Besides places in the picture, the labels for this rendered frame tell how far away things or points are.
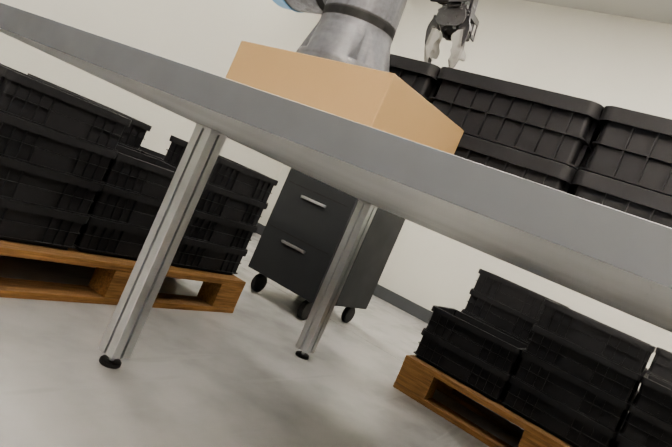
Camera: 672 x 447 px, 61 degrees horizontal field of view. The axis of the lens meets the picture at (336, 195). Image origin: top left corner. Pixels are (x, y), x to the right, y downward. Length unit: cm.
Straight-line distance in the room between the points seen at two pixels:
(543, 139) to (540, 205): 54
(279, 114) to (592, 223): 32
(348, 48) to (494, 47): 435
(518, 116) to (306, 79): 41
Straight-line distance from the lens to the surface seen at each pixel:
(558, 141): 100
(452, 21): 137
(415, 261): 483
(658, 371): 277
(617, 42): 497
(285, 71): 79
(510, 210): 48
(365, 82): 72
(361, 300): 325
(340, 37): 84
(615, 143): 99
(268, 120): 61
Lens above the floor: 63
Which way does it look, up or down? level
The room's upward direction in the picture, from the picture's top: 24 degrees clockwise
